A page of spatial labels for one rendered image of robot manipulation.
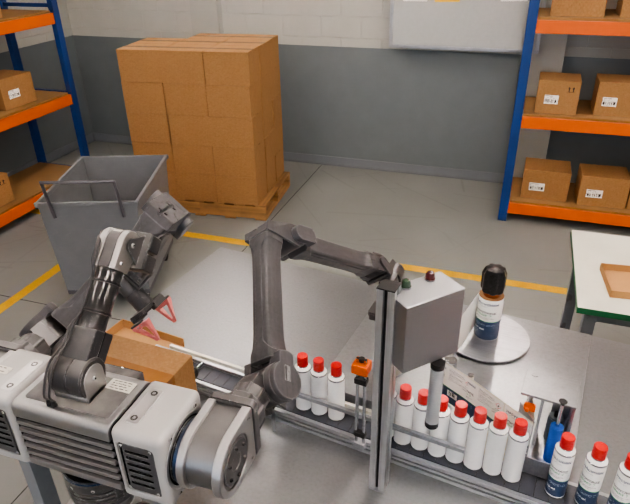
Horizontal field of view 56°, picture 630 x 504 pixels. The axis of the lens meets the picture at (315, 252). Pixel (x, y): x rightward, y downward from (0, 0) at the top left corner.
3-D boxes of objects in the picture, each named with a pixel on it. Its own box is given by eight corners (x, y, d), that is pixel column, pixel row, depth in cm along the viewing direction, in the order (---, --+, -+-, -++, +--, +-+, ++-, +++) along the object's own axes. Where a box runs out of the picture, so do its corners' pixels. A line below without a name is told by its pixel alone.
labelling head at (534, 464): (563, 450, 171) (581, 381, 158) (557, 483, 160) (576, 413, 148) (513, 434, 176) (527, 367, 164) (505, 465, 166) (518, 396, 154)
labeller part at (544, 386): (580, 383, 158) (580, 380, 158) (575, 410, 149) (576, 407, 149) (527, 369, 163) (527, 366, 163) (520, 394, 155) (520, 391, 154)
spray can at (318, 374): (330, 407, 188) (330, 356, 178) (323, 418, 184) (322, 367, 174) (315, 402, 190) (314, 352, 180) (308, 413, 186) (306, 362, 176)
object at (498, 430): (502, 465, 166) (513, 411, 156) (498, 479, 162) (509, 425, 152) (484, 459, 169) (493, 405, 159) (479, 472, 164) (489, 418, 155)
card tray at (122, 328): (184, 346, 224) (183, 338, 222) (138, 389, 204) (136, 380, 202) (124, 326, 236) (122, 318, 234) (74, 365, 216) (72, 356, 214)
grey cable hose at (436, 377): (440, 422, 155) (447, 359, 145) (436, 431, 152) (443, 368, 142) (426, 417, 156) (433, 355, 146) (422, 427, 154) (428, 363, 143)
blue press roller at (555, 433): (553, 467, 163) (564, 423, 155) (551, 476, 161) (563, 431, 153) (541, 463, 165) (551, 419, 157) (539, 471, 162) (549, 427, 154)
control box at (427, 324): (458, 352, 147) (466, 287, 138) (402, 375, 140) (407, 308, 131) (432, 331, 155) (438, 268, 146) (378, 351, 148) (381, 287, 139)
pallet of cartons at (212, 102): (290, 185, 576) (284, 34, 509) (265, 221, 506) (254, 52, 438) (176, 176, 601) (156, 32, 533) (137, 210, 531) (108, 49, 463)
